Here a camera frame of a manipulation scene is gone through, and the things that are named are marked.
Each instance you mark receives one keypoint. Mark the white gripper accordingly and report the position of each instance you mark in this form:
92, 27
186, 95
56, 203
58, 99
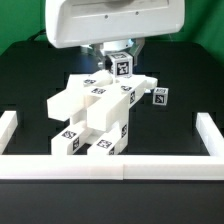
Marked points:
72, 23

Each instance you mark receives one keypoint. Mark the white chair back frame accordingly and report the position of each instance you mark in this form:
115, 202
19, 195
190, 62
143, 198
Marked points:
99, 92

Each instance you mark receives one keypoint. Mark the white U-shaped fence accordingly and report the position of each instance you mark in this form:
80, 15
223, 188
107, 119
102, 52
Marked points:
124, 167

